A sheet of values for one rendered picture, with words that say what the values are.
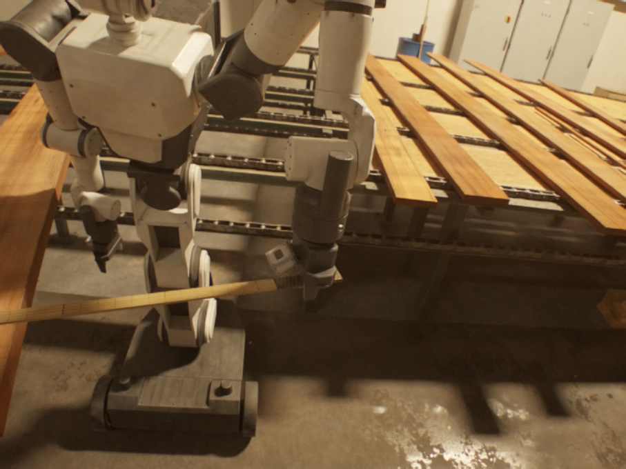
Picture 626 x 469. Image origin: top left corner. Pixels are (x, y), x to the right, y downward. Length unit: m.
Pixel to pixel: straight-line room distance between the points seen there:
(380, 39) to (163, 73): 7.03
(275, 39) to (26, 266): 0.68
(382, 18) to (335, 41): 7.11
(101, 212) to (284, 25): 0.82
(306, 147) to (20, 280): 0.64
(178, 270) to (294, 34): 0.84
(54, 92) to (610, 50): 9.23
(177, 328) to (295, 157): 1.08
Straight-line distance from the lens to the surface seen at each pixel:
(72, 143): 1.11
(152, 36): 0.86
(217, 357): 1.70
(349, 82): 0.58
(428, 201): 1.46
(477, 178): 1.79
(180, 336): 1.59
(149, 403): 1.57
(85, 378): 1.95
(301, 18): 0.66
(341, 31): 0.57
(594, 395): 2.43
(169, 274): 1.32
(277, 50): 0.71
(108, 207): 1.28
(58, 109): 1.08
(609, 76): 9.71
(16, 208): 1.23
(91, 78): 0.84
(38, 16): 0.98
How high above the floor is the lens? 1.49
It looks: 33 degrees down
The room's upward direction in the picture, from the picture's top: 9 degrees clockwise
